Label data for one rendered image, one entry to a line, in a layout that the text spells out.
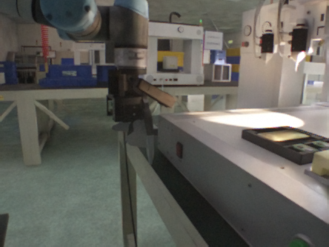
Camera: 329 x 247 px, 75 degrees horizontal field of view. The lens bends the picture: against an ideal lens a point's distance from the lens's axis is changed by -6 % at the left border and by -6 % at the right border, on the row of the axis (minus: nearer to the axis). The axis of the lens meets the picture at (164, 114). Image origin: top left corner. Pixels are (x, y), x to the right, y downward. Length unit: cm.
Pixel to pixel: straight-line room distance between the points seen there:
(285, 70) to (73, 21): 67
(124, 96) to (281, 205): 37
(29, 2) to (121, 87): 24
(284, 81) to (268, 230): 61
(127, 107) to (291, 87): 58
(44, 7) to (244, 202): 38
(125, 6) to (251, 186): 40
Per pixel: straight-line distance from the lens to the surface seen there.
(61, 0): 37
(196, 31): 265
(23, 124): 242
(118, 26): 50
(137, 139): 50
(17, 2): 42
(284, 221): 28
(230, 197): 35
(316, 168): 30
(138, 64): 50
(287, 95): 86
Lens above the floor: 98
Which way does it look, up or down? 12 degrees down
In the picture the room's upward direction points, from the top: 1 degrees clockwise
